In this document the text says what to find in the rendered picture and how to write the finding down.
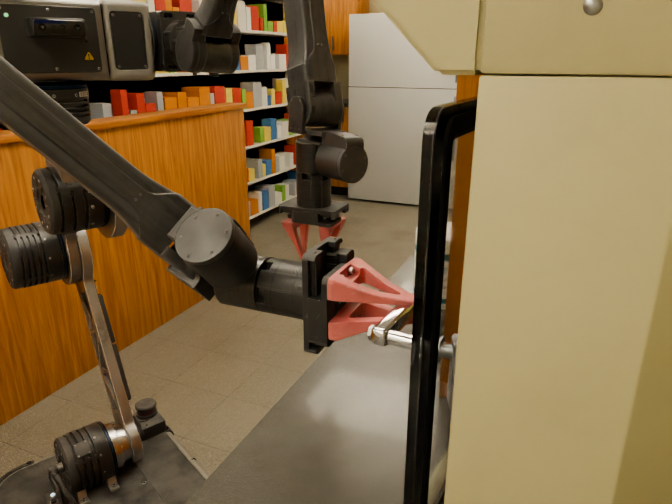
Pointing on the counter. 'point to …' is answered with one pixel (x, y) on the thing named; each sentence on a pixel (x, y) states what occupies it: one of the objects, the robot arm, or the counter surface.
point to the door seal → (440, 282)
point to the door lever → (386, 328)
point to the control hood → (441, 31)
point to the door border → (432, 282)
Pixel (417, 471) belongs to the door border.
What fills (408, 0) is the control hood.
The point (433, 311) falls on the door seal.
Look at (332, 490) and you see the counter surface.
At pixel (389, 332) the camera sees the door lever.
